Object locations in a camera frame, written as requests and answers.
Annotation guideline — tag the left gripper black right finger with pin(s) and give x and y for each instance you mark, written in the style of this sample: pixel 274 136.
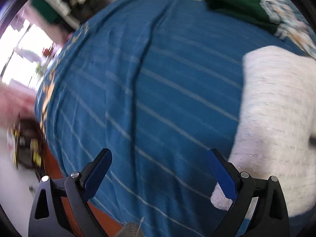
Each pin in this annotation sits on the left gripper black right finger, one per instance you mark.
pixel 270 217

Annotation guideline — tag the blue striped bedspread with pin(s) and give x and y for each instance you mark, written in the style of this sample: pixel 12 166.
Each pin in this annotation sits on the blue striped bedspread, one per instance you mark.
pixel 159 83

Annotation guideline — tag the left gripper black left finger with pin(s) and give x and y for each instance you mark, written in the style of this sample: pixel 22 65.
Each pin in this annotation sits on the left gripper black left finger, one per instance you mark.
pixel 48 217

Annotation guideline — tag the white fluffy sweater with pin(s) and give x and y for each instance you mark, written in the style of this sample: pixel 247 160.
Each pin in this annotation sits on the white fluffy sweater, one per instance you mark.
pixel 276 122

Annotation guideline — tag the green varsity jacket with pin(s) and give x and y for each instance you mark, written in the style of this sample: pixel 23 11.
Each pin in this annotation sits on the green varsity jacket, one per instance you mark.
pixel 255 12

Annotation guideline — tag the pink curtain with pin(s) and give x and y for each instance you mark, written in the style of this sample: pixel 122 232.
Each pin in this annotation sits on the pink curtain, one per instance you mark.
pixel 16 103

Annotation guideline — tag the dark box on floor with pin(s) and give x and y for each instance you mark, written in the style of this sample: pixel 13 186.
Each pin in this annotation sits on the dark box on floor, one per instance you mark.
pixel 26 142

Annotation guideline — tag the open shelf with folded clothes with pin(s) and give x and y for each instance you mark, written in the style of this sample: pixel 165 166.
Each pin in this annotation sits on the open shelf with folded clothes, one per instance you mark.
pixel 69 14

